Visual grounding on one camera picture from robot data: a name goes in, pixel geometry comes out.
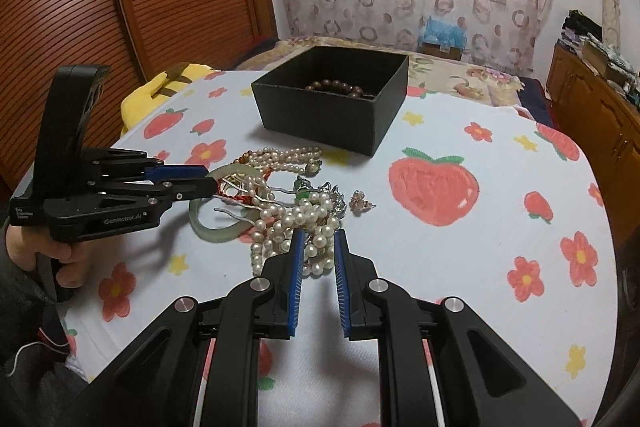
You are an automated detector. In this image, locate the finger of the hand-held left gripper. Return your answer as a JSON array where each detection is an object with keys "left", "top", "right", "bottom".
[
  {"left": 94, "top": 178, "right": 216, "bottom": 204},
  {"left": 92, "top": 149, "right": 210, "bottom": 182}
]

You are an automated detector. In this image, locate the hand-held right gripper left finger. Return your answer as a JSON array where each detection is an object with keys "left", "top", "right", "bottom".
[{"left": 60, "top": 228, "right": 306, "bottom": 427}]

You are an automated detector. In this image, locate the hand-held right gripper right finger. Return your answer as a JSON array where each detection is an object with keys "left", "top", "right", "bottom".
[{"left": 334, "top": 229, "right": 582, "bottom": 427}]

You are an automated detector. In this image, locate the pale green jade bangle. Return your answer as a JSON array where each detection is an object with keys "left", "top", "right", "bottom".
[{"left": 189, "top": 164, "right": 273, "bottom": 244}]

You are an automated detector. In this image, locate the red woven cord bracelet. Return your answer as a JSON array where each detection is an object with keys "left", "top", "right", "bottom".
[{"left": 215, "top": 186, "right": 272, "bottom": 208}]

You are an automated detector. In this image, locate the white pearl necklace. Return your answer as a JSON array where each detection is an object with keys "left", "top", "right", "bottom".
[{"left": 249, "top": 187, "right": 346, "bottom": 279}]

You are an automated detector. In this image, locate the pinkish pearl necklace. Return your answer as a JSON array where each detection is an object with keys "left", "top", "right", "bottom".
[{"left": 235, "top": 146, "right": 323, "bottom": 188}]

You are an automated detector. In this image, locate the small silver brooch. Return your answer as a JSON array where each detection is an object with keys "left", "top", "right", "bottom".
[{"left": 350, "top": 190, "right": 377, "bottom": 214}]

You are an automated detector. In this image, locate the silver hairpin with green bead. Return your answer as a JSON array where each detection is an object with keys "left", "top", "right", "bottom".
[{"left": 214, "top": 174, "right": 346, "bottom": 228}]

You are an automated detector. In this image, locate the black jewelry box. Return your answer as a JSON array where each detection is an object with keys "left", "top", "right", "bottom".
[{"left": 251, "top": 46, "right": 410, "bottom": 156}]

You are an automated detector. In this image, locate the brown wooden bead bracelet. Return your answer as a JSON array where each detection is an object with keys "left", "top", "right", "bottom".
[{"left": 304, "top": 78, "right": 377, "bottom": 100}]

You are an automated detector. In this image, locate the person's left hand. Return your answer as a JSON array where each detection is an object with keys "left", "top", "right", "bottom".
[{"left": 4, "top": 223, "right": 90, "bottom": 289}]

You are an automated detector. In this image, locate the yellow plush toy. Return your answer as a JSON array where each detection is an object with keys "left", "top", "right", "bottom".
[{"left": 121, "top": 63, "right": 213, "bottom": 130}]

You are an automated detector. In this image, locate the strawberry print white cloth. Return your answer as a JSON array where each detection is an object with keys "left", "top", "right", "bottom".
[{"left": 55, "top": 66, "right": 621, "bottom": 427}]

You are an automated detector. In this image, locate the floral bedspread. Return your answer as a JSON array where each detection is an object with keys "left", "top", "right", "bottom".
[{"left": 235, "top": 34, "right": 531, "bottom": 108}]

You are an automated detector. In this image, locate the small cardboard box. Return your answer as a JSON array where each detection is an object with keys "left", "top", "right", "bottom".
[{"left": 421, "top": 39, "right": 463, "bottom": 61}]

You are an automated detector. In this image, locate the dark blue bed sheet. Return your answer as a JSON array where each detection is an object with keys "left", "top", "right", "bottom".
[{"left": 520, "top": 77, "right": 555, "bottom": 128}]

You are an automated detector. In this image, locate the blue tissue paper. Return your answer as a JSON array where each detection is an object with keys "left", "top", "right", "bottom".
[{"left": 419, "top": 16, "right": 468, "bottom": 45}]

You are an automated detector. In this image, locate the wooden cabinet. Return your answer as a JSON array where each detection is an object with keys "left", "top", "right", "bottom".
[{"left": 545, "top": 42, "right": 640, "bottom": 238}]

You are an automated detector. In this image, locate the stack of folded clothes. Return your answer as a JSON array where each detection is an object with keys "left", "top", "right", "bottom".
[{"left": 560, "top": 9, "right": 603, "bottom": 52}]

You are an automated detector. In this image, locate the flat box with patterned cloth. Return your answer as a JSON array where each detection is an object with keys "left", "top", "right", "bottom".
[{"left": 582, "top": 32, "right": 637, "bottom": 78}]

